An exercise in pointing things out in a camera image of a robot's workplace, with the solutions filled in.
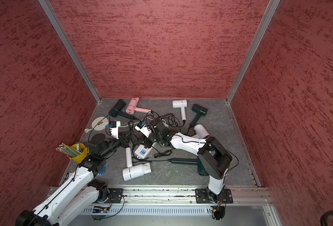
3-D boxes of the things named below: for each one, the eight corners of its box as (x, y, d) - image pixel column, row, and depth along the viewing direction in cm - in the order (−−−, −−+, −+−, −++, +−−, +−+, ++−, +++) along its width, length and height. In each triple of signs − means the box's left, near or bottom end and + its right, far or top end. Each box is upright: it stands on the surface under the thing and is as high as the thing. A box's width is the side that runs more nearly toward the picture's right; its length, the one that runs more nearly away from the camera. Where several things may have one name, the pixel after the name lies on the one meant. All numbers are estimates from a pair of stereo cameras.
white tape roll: (91, 130, 103) (89, 128, 100) (96, 118, 110) (94, 116, 107) (106, 130, 103) (104, 128, 100) (110, 118, 110) (108, 116, 107)
